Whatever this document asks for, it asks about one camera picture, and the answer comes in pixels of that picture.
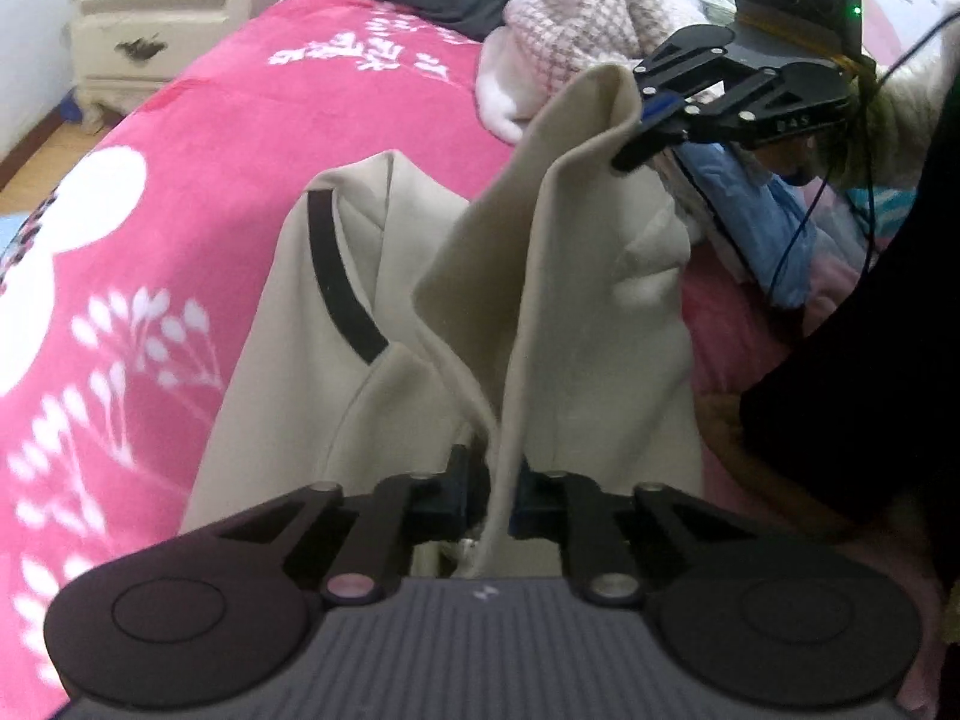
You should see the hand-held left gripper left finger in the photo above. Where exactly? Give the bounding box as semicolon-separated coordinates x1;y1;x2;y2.
214;446;492;607

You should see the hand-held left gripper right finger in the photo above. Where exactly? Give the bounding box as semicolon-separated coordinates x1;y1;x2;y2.
510;461;758;606

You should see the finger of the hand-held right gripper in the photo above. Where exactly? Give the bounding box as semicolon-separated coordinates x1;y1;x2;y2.
634;24;740;95
611;69;785;172

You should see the cream jacket with black trim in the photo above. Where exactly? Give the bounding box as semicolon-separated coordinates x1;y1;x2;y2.
180;60;706;578

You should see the blue cloth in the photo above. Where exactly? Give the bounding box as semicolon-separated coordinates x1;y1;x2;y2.
675;142;818;308

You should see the light pink cloth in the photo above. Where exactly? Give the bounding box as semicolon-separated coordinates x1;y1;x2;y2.
810;255;875;323

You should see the person's leg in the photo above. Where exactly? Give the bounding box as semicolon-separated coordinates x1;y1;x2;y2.
697;135;960;646

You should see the pink printed blanket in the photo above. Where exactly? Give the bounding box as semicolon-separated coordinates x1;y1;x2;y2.
0;0;826;720

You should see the cream nightstand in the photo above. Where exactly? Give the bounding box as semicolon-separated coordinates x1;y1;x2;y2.
60;0;260;117

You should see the black cable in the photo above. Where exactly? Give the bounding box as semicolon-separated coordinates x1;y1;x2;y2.
769;11;960;301

